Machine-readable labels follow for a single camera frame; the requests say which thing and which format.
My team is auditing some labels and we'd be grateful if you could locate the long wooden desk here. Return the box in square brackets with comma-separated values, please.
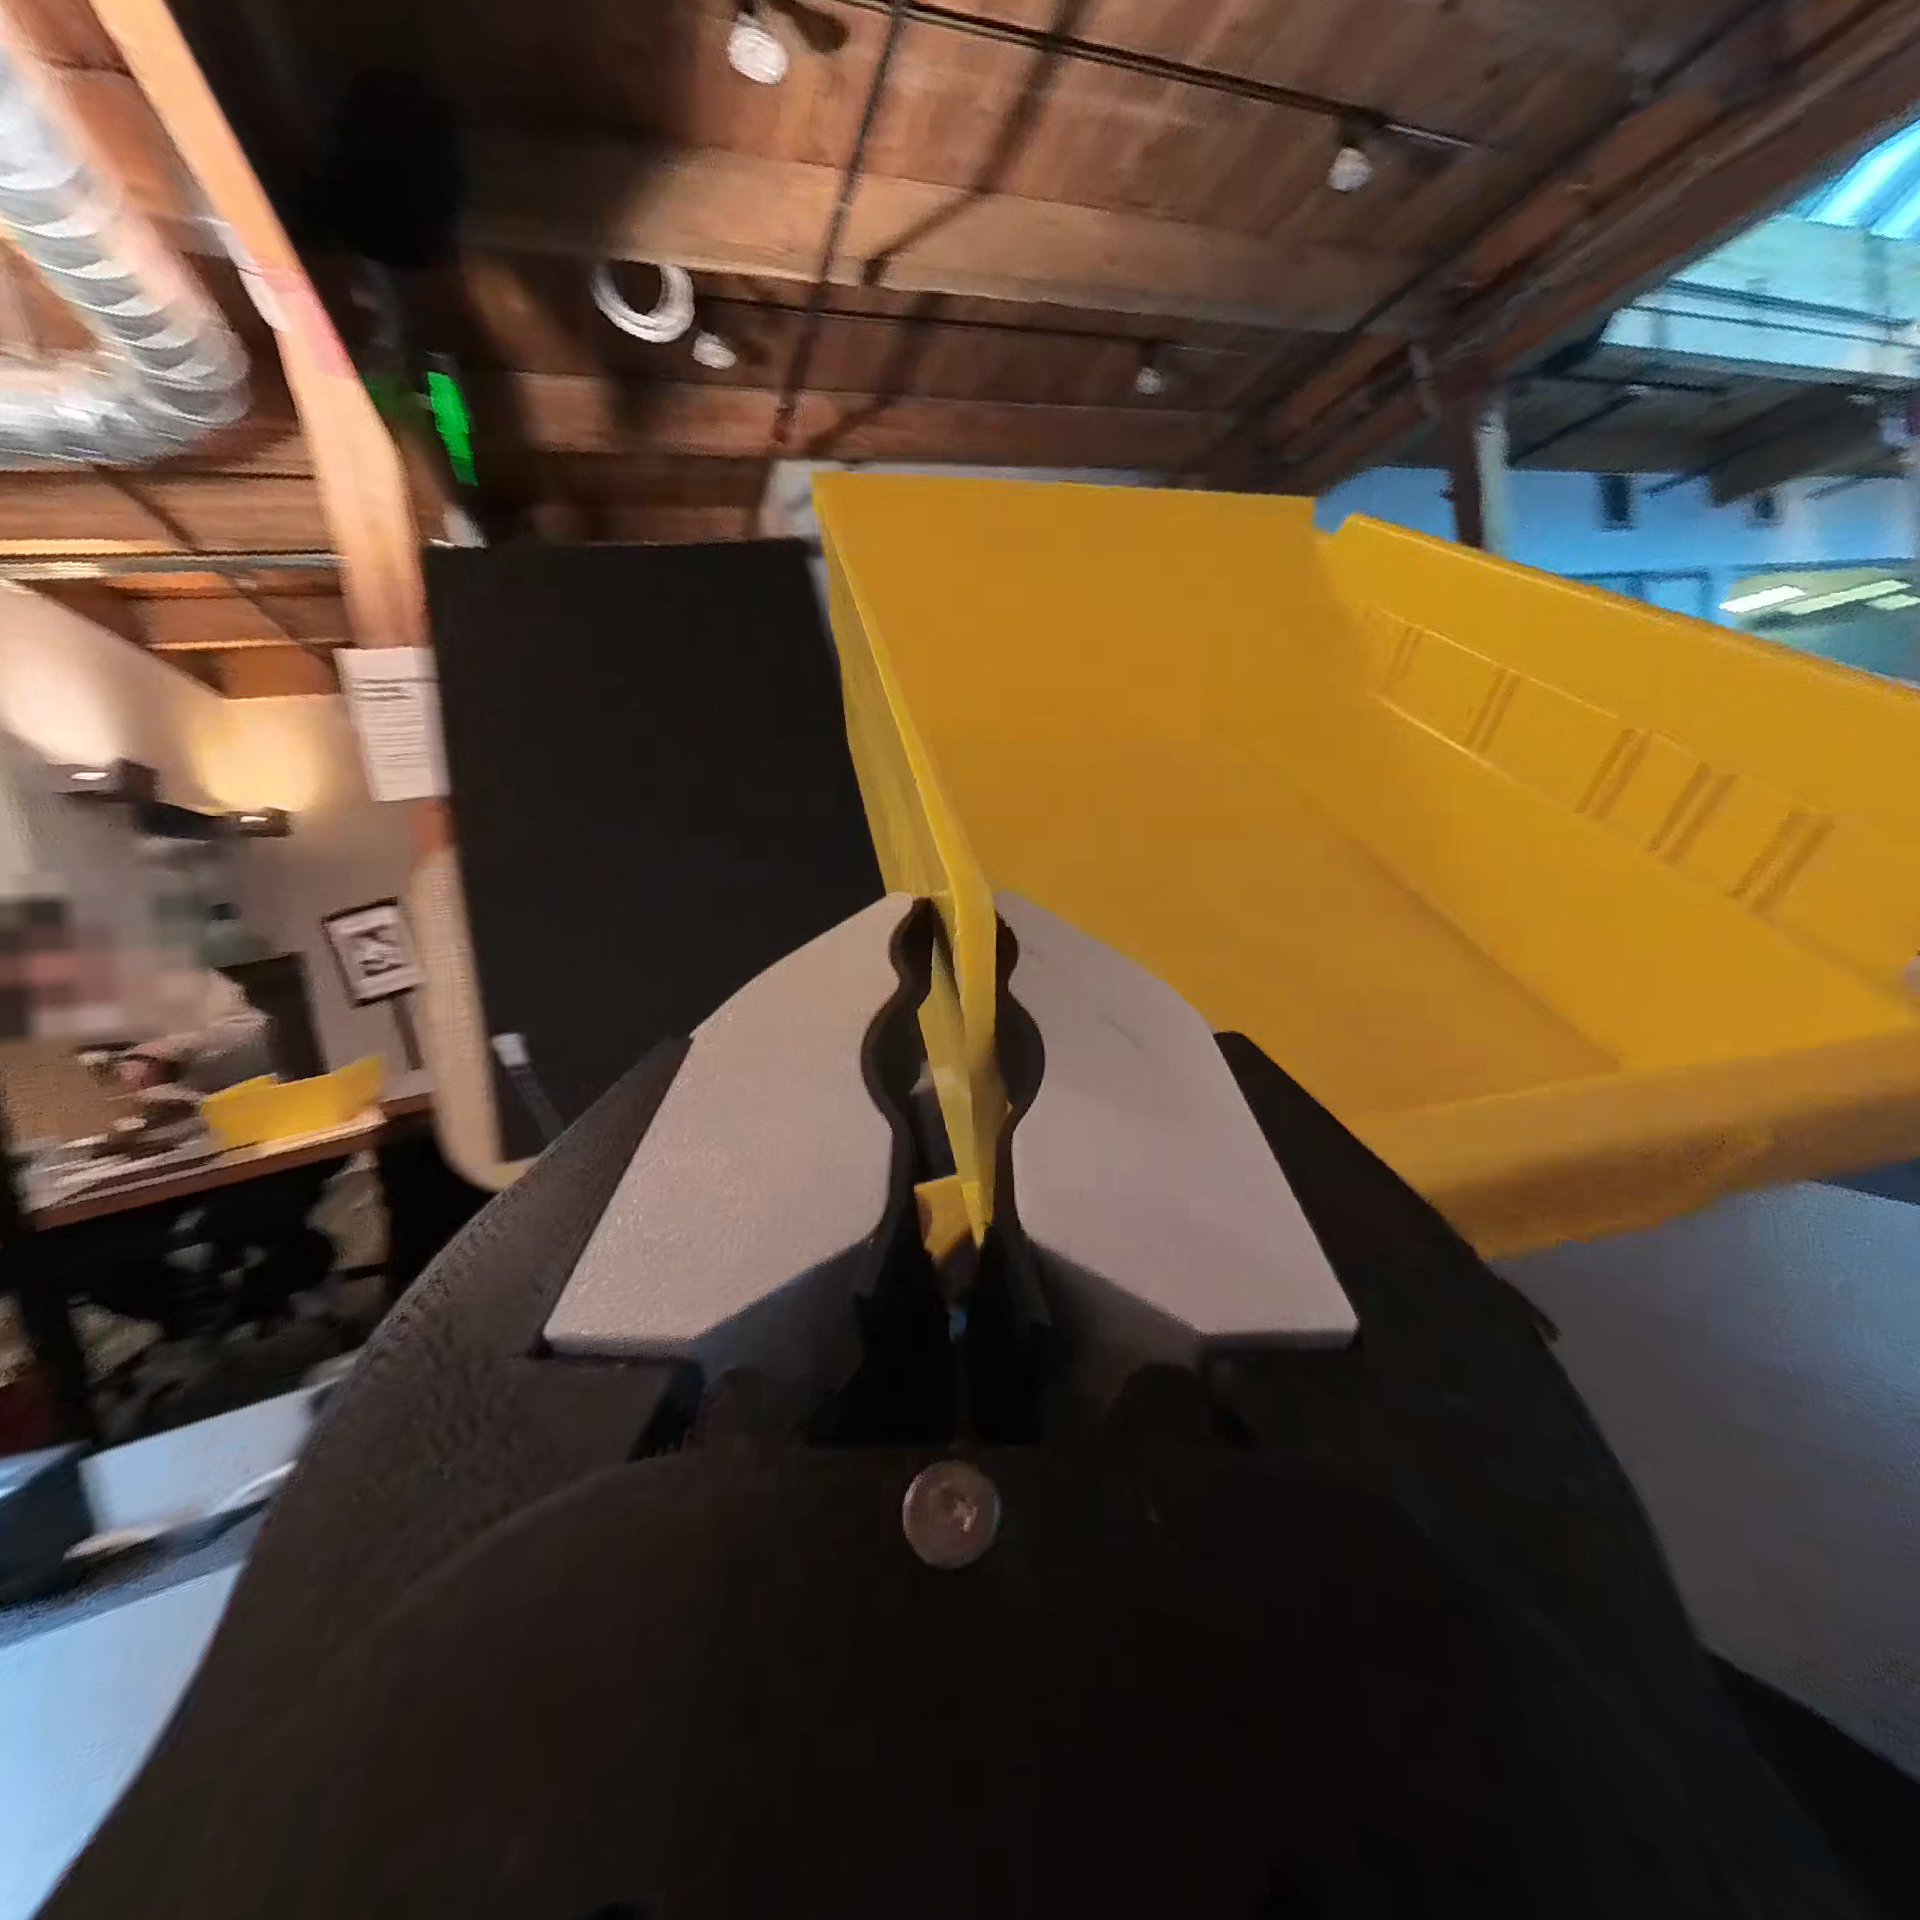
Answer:
[0, 1087, 438, 1235]

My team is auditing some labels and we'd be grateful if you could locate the silver ventilation duct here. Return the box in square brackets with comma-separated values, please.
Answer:
[0, 45, 258, 467]

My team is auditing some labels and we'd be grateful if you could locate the black panel wooden edge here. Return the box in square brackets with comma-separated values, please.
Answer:
[405, 537, 888, 1190]

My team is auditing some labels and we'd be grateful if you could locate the grey wall lamp fixture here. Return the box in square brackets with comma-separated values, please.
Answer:
[53, 758, 292, 845]

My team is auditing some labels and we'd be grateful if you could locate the white paper sign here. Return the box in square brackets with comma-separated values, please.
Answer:
[336, 643, 448, 802]

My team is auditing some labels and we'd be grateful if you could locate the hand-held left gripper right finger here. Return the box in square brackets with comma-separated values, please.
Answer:
[990, 888, 1361, 1355]

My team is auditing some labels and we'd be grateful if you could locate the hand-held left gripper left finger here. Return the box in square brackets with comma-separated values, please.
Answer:
[541, 892, 936, 1362]

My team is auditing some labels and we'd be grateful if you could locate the white cable coil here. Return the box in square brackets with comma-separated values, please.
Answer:
[587, 258, 696, 345]

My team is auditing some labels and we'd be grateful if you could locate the small yellow box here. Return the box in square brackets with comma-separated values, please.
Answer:
[201, 1055, 391, 1147]

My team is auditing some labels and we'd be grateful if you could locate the yellow plastic bin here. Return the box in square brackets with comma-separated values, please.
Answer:
[810, 473, 1920, 1263]

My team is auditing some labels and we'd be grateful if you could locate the small black white marker sign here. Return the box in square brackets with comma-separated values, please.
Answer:
[322, 898, 423, 1008]

